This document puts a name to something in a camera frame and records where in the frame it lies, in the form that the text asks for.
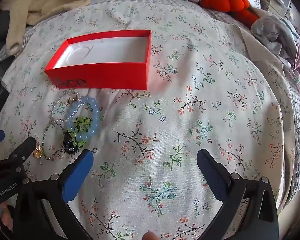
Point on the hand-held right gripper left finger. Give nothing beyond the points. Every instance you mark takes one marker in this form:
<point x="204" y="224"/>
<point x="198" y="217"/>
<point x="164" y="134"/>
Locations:
<point x="77" y="175"/>

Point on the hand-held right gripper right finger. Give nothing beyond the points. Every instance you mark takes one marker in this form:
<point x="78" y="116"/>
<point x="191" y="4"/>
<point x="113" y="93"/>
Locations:
<point x="212" y="172"/>

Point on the dark blue bead ornament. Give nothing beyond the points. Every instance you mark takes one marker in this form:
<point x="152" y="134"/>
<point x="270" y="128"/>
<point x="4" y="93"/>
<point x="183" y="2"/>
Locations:
<point x="69" y="142"/>

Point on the red cardboard box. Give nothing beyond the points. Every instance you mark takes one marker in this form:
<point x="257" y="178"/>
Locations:
<point x="102" y="76"/>

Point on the person's right hand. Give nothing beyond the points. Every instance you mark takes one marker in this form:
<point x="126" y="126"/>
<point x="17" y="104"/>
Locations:
<point x="150" y="236"/>

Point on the floral bed sheet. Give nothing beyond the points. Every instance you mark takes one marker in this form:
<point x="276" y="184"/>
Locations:
<point x="165" y="130"/>

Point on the cream fleece blanket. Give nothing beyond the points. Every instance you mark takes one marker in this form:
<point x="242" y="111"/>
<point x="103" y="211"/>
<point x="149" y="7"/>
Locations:
<point x="40" y="0"/>

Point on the crumpled grey cloth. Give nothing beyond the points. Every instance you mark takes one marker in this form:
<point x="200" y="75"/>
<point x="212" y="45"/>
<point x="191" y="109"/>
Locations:
<point x="270" y="27"/>

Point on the orange pumpkin plush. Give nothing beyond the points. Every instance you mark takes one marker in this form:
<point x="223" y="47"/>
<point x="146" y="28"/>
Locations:
<point x="225" y="2"/>

